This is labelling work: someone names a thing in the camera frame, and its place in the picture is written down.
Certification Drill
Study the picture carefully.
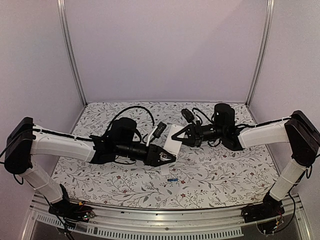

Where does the left aluminium frame post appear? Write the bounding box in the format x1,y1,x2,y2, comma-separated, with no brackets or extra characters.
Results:
56,0,88,107

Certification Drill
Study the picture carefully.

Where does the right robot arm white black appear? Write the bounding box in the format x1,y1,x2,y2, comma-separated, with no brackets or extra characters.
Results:
171,103,320,218

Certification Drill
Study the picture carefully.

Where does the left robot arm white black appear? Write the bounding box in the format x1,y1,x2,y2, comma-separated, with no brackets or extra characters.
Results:
3,117,181,217

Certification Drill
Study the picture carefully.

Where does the aluminium frame post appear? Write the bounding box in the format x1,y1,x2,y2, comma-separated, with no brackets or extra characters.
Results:
56,0,88,107
245,0,275,108

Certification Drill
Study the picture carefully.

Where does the white remote control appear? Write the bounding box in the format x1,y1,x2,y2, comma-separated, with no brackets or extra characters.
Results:
163,124,184,157

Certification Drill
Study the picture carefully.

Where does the white battery cover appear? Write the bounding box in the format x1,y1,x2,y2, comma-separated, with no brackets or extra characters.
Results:
160,165,170,176

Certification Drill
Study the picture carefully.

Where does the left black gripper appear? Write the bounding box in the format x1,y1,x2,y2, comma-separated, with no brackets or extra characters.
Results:
116,143,177,169

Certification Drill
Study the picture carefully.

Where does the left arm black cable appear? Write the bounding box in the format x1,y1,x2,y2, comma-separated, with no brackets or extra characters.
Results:
108,106,157,131

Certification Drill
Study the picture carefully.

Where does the black battery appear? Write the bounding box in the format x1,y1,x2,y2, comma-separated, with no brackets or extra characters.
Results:
160,155,172,161

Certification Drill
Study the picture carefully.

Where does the front aluminium rail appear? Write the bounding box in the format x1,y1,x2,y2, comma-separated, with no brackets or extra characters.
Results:
29,193,303,230

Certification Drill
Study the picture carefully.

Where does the right aluminium frame post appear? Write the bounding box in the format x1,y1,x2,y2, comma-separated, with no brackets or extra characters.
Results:
245,0,275,108

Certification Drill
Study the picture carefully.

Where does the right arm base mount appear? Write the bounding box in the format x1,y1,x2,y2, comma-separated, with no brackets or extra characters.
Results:
241,201,285,235

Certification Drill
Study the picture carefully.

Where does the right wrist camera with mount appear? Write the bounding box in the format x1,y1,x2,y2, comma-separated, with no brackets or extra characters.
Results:
181,108,201,125

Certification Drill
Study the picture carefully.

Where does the floral table mat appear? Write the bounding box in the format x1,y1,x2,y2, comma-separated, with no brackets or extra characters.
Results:
52,102,278,209

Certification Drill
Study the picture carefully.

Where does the perforated white cable duct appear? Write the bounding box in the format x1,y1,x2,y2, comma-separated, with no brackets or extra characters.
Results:
36,212,245,238

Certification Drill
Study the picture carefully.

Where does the blue battery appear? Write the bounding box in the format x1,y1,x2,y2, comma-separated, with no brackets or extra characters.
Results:
167,178,178,182

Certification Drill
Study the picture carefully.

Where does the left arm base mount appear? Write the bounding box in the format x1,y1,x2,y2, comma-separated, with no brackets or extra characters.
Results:
48,200,96,223

